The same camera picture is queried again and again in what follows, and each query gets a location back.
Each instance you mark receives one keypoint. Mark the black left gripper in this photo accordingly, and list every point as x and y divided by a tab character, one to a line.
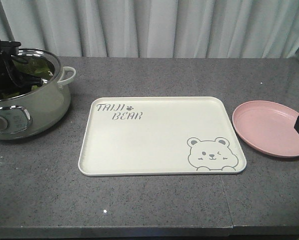
8	70

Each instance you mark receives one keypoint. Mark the green lettuce leaf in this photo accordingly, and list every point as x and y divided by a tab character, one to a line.
38	71

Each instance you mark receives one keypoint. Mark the pink round plate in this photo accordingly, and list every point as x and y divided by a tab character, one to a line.
268	127

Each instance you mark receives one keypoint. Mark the cream bear serving tray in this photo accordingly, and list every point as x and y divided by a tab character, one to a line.
159	136

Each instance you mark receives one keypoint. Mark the pale green electric pot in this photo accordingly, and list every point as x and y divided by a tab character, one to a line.
36	111

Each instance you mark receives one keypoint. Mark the white pleated curtain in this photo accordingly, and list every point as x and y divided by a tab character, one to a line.
154	28

